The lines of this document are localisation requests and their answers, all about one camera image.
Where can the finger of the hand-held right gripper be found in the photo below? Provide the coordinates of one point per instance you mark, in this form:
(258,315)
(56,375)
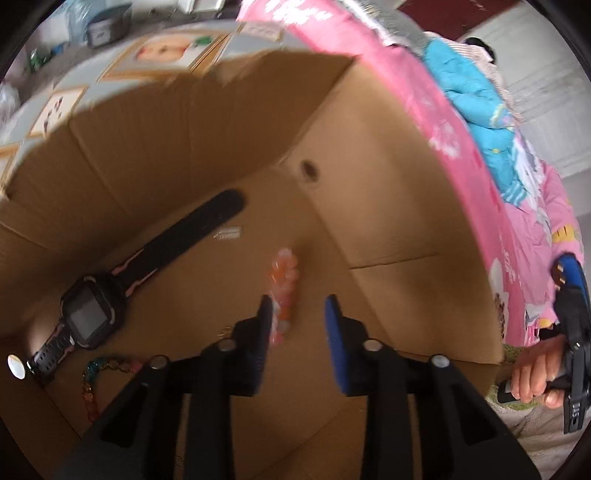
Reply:
(575,274)

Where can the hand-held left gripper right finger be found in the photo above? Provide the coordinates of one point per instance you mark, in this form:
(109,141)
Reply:
(333,341)

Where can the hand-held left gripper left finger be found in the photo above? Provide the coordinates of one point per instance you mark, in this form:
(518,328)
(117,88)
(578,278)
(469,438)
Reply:
(264,337)

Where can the brown cardboard box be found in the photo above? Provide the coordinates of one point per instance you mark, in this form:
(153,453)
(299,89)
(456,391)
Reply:
(392,207)

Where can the purple black smartwatch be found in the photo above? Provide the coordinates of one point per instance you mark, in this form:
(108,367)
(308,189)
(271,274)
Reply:
(83,314)

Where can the person's right hand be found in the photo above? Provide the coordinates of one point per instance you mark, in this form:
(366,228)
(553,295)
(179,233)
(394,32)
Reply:
(535,364)

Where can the small white label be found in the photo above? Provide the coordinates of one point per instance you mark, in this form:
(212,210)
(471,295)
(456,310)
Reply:
(228,233)

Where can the white wardrobe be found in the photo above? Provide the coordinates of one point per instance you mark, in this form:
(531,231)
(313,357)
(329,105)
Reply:
(545,92)

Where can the blue padded jacket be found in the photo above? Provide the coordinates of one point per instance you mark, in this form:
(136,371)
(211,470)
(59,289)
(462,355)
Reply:
(475,97)

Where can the pink floral blanket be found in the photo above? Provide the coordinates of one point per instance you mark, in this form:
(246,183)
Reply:
(434,115)

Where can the black round object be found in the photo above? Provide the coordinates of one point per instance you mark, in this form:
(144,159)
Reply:
(479,48)

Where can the dark red door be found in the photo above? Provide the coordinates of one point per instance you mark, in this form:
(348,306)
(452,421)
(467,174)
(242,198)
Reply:
(452,16)

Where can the silver glitter cloth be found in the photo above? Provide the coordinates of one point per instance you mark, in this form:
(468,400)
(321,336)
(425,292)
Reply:
(397,27)

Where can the grey rice cooker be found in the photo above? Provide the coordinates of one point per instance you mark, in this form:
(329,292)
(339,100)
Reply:
(108,27)

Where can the green bottle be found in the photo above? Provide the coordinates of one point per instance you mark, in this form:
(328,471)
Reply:
(38,59)

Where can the clear water jug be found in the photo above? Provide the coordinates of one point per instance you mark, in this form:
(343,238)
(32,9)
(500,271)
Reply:
(77,21)

